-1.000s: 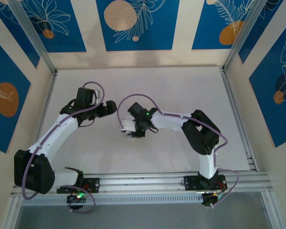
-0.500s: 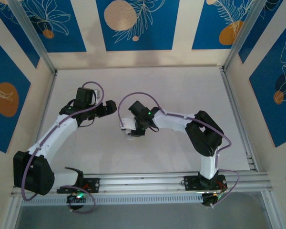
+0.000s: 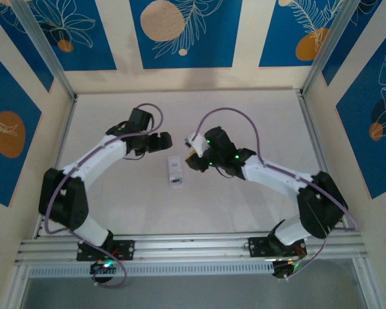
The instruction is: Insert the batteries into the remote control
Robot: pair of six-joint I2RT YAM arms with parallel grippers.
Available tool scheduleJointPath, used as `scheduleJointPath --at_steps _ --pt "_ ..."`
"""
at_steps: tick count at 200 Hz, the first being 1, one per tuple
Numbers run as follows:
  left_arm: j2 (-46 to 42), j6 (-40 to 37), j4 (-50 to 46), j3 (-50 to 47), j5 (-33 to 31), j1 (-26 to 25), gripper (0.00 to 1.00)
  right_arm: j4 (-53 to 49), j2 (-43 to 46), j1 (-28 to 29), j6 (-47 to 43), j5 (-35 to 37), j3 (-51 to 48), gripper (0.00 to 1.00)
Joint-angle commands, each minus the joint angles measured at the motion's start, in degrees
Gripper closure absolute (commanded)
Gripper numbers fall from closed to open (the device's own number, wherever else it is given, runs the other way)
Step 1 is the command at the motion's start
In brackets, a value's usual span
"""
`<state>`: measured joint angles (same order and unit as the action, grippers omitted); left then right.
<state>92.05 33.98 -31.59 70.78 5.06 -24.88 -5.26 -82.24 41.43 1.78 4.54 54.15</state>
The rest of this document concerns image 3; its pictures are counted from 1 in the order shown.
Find blue floral wall poster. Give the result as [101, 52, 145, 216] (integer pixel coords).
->
[0, 46, 42, 207]
[336, 21, 386, 200]
[28, 0, 117, 71]
[321, 0, 386, 87]
[129, 0, 243, 70]
[259, 0, 347, 68]
[0, 0, 55, 93]

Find aluminium table side rail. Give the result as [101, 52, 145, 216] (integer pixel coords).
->
[33, 95, 78, 239]
[297, 89, 351, 232]

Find wide aluminium base rail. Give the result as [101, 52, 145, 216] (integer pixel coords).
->
[14, 230, 370, 267]

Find black controller board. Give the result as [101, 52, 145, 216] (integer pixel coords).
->
[89, 259, 119, 285]
[271, 259, 302, 281]

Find slotted grey cable duct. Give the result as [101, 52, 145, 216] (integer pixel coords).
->
[27, 259, 277, 279]

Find aluminium frame post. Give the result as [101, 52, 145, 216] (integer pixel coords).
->
[300, 0, 365, 97]
[10, 0, 78, 100]
[5, 263, 32, 309]
[352, 257, 382, 309]

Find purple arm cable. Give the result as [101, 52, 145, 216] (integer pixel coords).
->
[194, 108, 359, 281]
[44, 102, 164, 288]

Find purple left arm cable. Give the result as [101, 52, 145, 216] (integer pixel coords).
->
[44, 102, 164, 288]

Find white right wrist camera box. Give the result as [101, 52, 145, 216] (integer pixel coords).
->
[184, 131, 210, 158]

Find white remote control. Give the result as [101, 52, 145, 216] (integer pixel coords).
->
[166, 155, 185, 191]

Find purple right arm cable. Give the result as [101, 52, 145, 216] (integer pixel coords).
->
[194, 108, 359, 281]

